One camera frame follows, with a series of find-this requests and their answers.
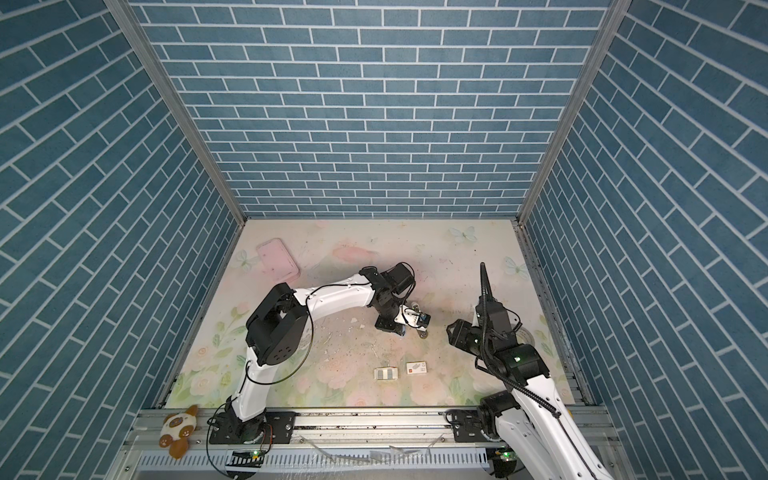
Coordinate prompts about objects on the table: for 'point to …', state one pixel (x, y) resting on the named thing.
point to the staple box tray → (385, 373)
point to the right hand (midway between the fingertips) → (450, 327)
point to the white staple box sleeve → (416, 367)
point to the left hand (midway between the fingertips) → (402, 323)
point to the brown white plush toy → (176, 429)
